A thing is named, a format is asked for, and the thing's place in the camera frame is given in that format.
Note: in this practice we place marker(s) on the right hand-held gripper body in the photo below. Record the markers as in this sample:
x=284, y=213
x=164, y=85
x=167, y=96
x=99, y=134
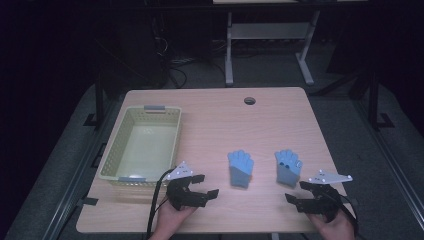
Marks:
x=320, y=200

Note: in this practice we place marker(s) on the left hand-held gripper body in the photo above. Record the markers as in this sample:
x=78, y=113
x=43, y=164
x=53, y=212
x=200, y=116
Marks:
x=181, y=196

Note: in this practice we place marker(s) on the blue glove with dark dots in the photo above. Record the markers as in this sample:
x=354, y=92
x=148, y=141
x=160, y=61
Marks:
x=288, y=168

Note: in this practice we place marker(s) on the blue and grey glove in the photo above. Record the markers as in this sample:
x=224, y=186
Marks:
x=240, y=168

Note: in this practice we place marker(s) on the cream perforated plastic basket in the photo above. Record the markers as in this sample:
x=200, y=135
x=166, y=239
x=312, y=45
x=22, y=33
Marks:
x=146, y=146

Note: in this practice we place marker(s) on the person's left hand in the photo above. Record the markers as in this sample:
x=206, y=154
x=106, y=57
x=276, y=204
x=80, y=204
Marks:
x=173, y=220

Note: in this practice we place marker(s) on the person's right hand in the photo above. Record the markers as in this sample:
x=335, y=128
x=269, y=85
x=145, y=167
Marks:
x=333, y=228

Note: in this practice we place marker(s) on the black table edge clamp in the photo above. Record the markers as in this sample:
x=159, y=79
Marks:
x=88, y=201

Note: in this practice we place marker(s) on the black metal stand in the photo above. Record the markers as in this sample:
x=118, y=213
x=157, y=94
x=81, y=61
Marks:
x=374, y=100
x=99, y=100

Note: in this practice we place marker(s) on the aluminium floor rail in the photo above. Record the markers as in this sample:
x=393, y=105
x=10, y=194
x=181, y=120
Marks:
x=393, y=166
x=76, y=180

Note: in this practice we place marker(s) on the white metal desk frame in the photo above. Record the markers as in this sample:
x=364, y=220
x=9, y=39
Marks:
x=266, y=30

